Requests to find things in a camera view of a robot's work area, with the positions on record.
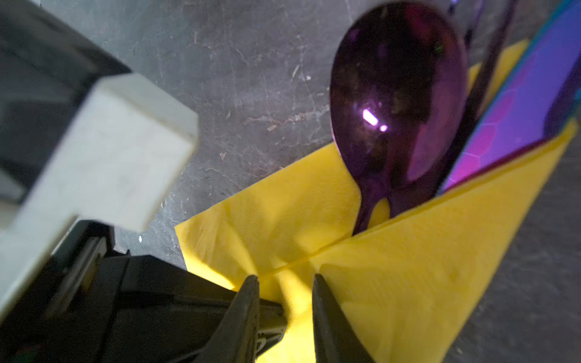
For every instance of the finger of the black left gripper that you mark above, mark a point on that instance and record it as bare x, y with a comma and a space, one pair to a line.
271, 327

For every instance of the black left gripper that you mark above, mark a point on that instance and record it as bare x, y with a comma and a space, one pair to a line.
93, 304

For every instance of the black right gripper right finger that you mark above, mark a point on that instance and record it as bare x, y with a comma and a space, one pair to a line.
334, 338

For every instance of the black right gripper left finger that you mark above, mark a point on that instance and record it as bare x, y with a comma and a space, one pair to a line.
235, 340

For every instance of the yellow paper napkin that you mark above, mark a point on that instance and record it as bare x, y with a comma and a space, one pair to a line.
407, 285

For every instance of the purple metal fork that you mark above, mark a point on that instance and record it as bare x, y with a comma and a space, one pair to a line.
427, 186

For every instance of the purple metal spoon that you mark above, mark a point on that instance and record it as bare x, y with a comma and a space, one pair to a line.
398, 84

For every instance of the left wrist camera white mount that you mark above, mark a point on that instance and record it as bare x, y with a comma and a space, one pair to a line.
82, 135

